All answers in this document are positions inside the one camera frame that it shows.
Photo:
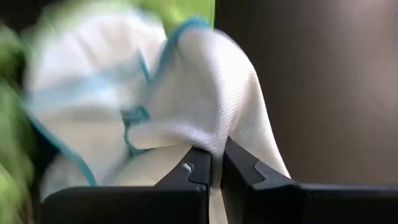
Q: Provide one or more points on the green microfiber towel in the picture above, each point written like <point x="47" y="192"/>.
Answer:
<point x="186" y="11"/>
<point x="12" y="193"/>

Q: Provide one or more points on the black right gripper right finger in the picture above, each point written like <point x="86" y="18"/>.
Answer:
<point x="311" y="205"/>

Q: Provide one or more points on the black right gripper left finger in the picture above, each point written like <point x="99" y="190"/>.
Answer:
<point x="124" y="205"/>

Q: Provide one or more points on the light blue microfiber towel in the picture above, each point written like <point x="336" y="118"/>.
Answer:
<point x="202" y="93"/>

